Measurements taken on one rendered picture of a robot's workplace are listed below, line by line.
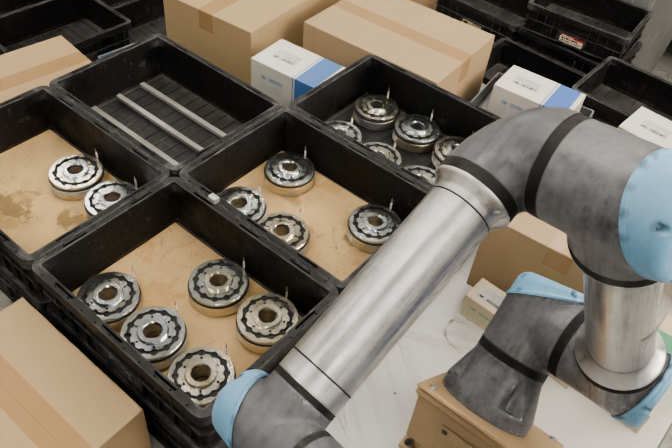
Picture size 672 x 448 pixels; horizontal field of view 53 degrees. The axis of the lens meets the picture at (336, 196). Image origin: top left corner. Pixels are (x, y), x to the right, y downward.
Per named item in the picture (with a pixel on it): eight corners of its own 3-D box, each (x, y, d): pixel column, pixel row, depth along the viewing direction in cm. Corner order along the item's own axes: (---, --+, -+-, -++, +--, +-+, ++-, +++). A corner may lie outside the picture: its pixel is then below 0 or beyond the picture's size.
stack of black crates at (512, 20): (531, 72, 306) (553, 4, 283) (495, 98, 289) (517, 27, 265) (458, 37, 324) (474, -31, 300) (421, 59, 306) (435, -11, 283)
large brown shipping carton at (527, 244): (540, 183, 165) (566, 118, 152) (662, 242, 154) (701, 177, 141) (465, 283, 141) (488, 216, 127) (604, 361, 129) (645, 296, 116)
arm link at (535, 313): (498, 335, 115) (539, 266, 114) (567, 382, 107) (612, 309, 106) (470, 329, 105) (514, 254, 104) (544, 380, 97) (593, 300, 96)
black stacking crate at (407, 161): (505, 169, 151) (518, 129, 143) (432, 240, 134) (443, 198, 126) (365, 94, 168) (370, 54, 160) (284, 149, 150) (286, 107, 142)
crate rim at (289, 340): (342, 301, 109) (343, 291, 107) (203, 432, 91) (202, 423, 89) (175, 183, 125) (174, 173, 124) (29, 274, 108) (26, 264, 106)
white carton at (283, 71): (343, 98, 169) (347, 68, 163) (315, 121, 161) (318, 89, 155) (280, 69, 176) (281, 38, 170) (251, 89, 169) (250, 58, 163)
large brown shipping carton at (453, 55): (478, 98, 190) (495, 35, 176) (423, 149, 171) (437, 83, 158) (361, 45, 205) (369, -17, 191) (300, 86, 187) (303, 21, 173)
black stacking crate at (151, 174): (177, 218, 132) (173, 175, 124) (43, 309, 114) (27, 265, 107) (56, 129, 148) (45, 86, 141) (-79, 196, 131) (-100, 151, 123)
